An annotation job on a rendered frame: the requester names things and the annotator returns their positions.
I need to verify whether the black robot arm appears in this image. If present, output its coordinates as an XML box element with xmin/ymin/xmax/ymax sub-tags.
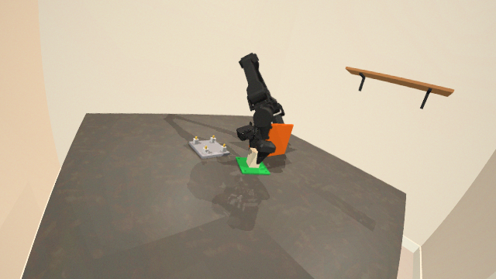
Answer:
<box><xmin>236</xmin><ymin>53</ymin><xmax>285</xmax><ymax>141</ymax></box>

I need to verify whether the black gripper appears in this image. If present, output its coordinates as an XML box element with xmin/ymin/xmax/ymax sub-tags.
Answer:
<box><xmin>249</xmin><ymin>122</ymin><xmax>277</xmax><ymax>164</ymax></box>

